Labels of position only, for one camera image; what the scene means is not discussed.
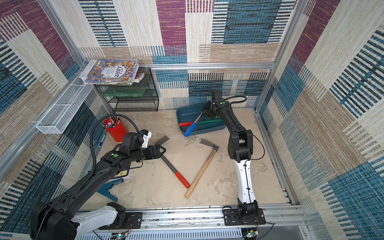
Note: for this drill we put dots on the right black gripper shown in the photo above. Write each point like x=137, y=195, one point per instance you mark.
x=210, y=108

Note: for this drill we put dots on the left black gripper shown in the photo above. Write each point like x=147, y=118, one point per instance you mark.
x=151, y=151

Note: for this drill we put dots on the chrome hoe blue grip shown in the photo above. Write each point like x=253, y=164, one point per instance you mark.
x=193, y=125

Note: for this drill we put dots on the green hoe red grip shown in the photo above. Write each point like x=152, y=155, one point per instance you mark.
x=214, y=121

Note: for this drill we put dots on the grey hoe red grip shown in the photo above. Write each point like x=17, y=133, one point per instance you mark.
x=168, y=163

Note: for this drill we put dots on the wooden handle dark hoe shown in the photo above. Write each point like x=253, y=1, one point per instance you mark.
x=203, y=168

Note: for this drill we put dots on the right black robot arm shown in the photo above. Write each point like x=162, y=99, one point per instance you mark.
x=240, y=149

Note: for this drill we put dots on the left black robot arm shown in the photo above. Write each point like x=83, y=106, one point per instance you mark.
x=57, y=220

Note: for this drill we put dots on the blue book on table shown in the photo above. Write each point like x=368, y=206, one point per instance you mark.
x=122, y=174

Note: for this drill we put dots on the red pen cup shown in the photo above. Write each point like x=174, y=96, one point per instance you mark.
x=116, y=128

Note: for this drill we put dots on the teal plastic clamp tool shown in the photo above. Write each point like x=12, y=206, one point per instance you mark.
x=105, y=189

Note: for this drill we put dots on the green tray on shelf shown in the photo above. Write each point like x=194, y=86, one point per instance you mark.
x=124, y=92

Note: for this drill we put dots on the colourful picture book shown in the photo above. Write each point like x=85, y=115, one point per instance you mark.
x=112, y=72

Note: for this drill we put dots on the black wire shelf rack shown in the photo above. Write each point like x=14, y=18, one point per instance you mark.
x=138, y=97

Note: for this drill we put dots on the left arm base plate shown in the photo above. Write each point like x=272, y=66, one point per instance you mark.
x=133, y=220

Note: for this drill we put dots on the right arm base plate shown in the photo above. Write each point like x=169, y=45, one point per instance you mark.
x=232, y=217

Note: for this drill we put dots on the white wire mesh basket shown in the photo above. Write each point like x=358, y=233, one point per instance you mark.
x=56, y=120

